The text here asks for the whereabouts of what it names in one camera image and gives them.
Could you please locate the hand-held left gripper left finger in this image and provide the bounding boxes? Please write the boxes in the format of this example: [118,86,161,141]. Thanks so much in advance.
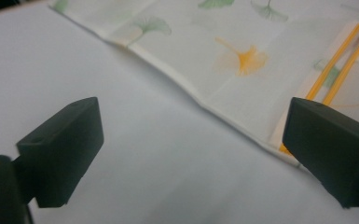
[16,96,105,209]

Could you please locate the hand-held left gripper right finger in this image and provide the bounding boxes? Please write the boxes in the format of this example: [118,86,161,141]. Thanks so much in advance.
[282,96,359,209]

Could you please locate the yellow chopstick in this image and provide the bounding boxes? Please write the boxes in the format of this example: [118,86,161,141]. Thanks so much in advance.
[322,26,359,106]
[279,7,359,156]

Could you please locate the white leaf-print mesh bag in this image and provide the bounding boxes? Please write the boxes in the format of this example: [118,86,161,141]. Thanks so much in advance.
[48,0,359,169]

